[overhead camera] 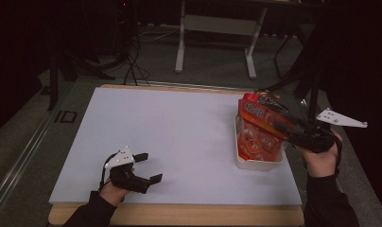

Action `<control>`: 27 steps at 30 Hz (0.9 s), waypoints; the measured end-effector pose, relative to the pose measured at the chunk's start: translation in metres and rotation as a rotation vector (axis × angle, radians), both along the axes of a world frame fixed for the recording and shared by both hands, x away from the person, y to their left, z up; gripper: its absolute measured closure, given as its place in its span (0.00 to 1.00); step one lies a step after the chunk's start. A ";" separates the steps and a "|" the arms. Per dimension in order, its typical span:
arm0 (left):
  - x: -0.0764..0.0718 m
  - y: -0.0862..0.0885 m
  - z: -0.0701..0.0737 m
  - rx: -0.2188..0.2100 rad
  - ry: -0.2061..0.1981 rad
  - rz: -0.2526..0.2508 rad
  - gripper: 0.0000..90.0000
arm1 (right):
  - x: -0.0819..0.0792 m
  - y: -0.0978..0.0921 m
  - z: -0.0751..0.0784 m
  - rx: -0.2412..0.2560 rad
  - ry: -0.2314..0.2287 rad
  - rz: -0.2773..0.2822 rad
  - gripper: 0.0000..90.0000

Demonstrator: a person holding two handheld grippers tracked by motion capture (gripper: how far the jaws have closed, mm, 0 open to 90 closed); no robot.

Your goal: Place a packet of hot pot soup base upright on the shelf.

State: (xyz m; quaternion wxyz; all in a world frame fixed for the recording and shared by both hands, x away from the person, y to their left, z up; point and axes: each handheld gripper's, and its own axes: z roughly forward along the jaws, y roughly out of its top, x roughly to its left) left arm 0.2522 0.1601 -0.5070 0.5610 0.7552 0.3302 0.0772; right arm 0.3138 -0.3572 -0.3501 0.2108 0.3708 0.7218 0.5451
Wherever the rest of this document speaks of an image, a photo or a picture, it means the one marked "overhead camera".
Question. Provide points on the wooden table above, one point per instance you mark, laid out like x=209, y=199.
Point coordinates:
x=179, y=216

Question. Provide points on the white plastic bin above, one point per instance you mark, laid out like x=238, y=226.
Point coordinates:
x=258, y=164

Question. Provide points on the white table mat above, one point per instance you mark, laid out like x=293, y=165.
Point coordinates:
x=164, y=135

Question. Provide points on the gold foil packet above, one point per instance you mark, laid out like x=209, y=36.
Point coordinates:
x=268, y=93

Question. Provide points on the person's left hand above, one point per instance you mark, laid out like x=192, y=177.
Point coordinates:
x=113, y=194

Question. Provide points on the black metal stand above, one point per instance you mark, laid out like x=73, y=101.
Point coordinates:
x=55, y=78
x=309, y=78

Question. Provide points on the person's right hand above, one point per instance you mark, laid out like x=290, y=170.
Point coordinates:
x=321, y=160

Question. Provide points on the black floor bracket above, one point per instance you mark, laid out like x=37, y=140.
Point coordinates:
x=65, y=116

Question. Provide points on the red and black snack packet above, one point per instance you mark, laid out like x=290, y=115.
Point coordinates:
x=274, y=105

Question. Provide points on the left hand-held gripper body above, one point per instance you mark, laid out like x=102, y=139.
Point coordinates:
x=126, y=178

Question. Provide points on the white desk frame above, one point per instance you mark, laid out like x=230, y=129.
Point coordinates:
x=217, y=25

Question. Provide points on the metal floor rail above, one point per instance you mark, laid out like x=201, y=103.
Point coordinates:
x=19, y=164

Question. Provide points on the orange snack packet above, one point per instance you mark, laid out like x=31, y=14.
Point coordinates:
x=258, y=138

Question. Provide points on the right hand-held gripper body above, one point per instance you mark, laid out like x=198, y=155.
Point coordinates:
x=315, y=138

